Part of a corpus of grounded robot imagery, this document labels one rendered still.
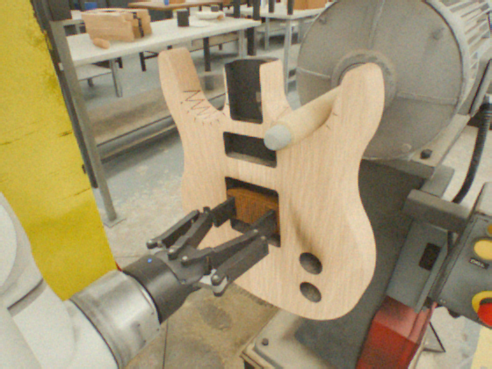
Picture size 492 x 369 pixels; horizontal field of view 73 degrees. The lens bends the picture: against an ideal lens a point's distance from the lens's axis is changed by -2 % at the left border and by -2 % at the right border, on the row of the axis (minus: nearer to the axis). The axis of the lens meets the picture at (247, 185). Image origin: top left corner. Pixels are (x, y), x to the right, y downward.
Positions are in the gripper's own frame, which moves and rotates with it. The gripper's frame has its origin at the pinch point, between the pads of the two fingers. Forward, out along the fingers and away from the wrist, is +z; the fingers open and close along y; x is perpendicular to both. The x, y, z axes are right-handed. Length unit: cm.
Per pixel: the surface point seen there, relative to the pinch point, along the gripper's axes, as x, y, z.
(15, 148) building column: -1, -81, -7
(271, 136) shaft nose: 15.9, 9.7, -6.2
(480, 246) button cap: -5.1, 28.4, 15.4
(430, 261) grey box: -27.2, 20.1, 36.0
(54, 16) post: 33, -136, 41
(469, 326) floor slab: -113, 32, 105
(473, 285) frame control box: -12.7, 29.0, 16.0
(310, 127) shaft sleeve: 15.3, 11.2, -1.0
